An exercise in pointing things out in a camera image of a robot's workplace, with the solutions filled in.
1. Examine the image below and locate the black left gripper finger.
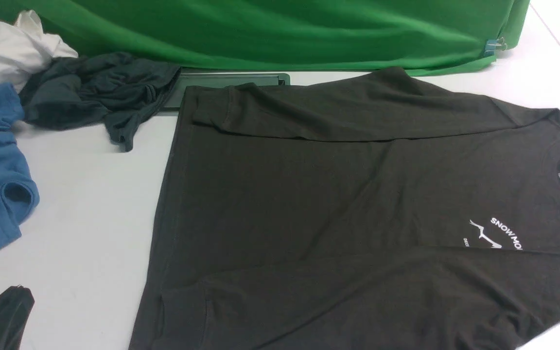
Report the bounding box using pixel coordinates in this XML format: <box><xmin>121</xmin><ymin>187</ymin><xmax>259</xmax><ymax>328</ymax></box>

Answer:
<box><xmin>0</xmin><ymin>286</ymin><xmax>34</xmax><ymax>350</ymax></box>

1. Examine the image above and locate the dark gray long-sleeved shirt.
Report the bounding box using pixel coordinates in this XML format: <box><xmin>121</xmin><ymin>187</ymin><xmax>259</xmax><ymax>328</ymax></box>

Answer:
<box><xmin>129</xmin><ymin>68</ymin><xmax>560</xmax><ymax>350</ymax></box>

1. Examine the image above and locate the dark teal crumpled shirt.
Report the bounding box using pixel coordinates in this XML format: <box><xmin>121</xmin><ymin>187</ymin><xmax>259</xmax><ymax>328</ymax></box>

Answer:
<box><xmin>19</xmin><ymin>52</ymin><xmax>181</xmax><ymax>152</ymax></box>

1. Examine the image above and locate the white crumpled cloth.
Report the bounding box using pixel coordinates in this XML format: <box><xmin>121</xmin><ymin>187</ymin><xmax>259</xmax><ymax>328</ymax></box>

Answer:
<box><xmin>0</xmin><ymin>10</ymin><xmax>79</xmax><ymax>92</ymax></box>

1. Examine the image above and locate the green backdrop cloth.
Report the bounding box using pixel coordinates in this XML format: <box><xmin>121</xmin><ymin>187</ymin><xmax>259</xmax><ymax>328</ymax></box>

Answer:
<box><xmin>0</xmin><ymin>0</ymin><xmax>529</xmax><ymax>77</ymax></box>

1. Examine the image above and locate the blue binder clip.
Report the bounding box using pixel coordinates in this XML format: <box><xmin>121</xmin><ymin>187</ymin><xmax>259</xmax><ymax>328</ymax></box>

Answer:
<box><xmin>484</xmin><ymin>37</ymin><xmax>508</xmax><ymax>57</ymax></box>

